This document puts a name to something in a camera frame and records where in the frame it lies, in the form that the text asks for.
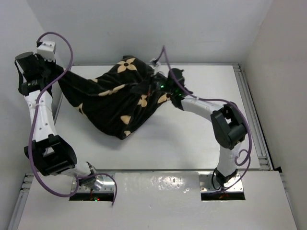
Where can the black floral pillowcase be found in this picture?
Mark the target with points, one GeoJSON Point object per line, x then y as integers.
{"type": "Point", "coordinates": [108, 101]}

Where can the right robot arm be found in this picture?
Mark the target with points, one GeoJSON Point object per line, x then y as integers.
{"type": "Point", "coordinates": [228, 125]}

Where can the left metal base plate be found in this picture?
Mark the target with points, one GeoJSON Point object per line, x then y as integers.
{"type": "Point", "coordinates": [99, 184]}

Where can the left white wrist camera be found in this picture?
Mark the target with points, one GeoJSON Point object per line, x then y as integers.
{"type": "Point", "coordinates": [47, 50]}

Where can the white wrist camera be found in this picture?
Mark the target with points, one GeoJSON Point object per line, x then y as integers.
{"type": "Point", "coordinates": [47, 50]}
{"type": "Point", "coordinates": [155, 64]}

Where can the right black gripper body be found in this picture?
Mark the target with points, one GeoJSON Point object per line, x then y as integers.
{"type": "Point", "coordinates": [162, 85]}

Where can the white front cover board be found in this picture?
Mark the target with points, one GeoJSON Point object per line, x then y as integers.
{"type": "Point", "coordinates": [164, 201]}

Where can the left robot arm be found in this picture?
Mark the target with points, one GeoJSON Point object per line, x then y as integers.
{"type": "Point", "coordinates": [51, 154]}

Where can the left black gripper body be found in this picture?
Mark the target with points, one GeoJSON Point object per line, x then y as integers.
{"type": "Point", "coordinates": [48, 68]}

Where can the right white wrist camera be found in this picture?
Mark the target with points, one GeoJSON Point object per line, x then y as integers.
{"type": "Point", "coordinates": [155, 64]}

